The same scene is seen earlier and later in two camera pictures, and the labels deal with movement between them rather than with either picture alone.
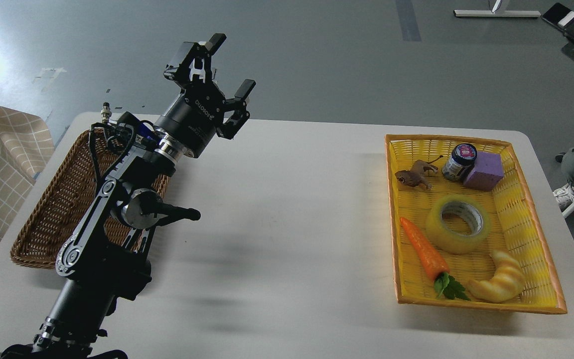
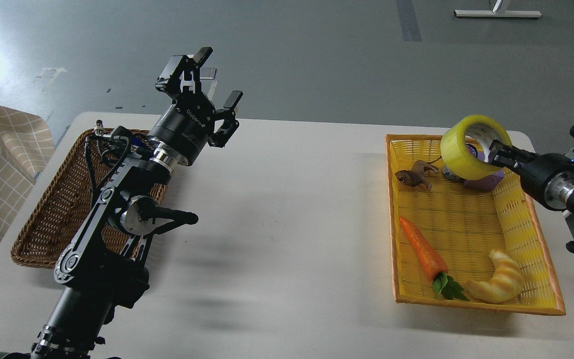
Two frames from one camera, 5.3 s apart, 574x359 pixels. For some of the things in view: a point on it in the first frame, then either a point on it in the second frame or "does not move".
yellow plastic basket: x=467 y=229 does not move
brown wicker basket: x=90 y=159 does not move
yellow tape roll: x=447 y=242 → x=453 y=153
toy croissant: x=505 y=283 does not move
